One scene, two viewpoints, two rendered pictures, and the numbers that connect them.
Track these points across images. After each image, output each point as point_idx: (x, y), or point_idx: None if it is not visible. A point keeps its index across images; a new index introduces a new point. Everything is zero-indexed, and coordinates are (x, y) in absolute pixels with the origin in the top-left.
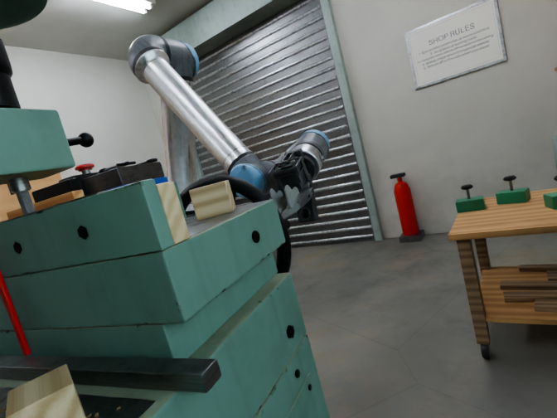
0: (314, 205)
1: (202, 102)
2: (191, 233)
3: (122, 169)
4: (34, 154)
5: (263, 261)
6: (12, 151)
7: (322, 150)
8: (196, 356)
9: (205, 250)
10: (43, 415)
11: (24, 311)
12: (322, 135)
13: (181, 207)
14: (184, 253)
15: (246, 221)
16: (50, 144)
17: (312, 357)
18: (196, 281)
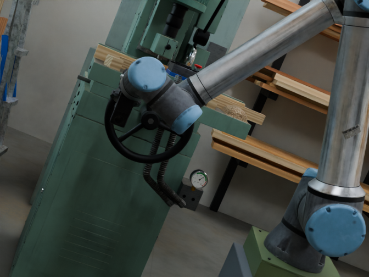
0: (113, 110)
1: (253, 37)
2: (97, 59)
3: (170, 62)
4: (154, 46)
5: (92, 83)
6: (154, 45)
7: (126, 72)
8: (88, 83)
9: (91, 61)
10: None
11: None
12: (135, 60)
13: (96, 50)
14: (92, 59)
15: (92, 62)
16: (155, 44)
17: (71, 122)
18: (89, 66)
